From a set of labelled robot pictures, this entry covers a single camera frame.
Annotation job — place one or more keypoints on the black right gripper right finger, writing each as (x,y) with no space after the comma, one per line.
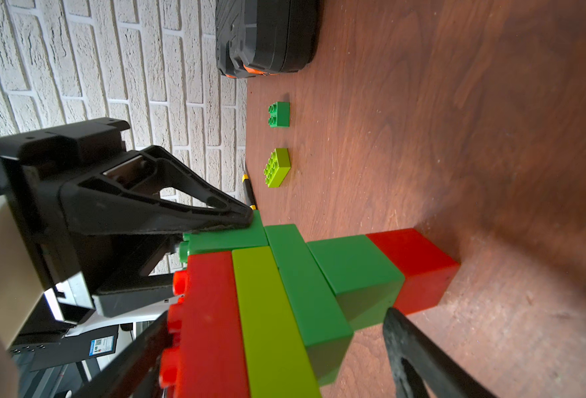
(419,367)

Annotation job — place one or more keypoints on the small green lego brick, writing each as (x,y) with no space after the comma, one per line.
(279,115)
(364,281)
(227,240)

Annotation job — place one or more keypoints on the black yellow screwdriver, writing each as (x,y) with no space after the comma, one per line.
(250,196)

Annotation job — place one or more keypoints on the black plastic tool case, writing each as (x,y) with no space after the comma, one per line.
(264,37)

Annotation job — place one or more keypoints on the red lego brick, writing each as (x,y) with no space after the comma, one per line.
(207,356)
(428,271)

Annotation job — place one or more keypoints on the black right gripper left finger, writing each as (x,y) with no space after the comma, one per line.
(136,371)

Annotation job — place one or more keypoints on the lime green long lego brick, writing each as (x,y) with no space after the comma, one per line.
(277,362)

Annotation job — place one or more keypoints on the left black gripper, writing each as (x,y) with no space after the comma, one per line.
(96,218)

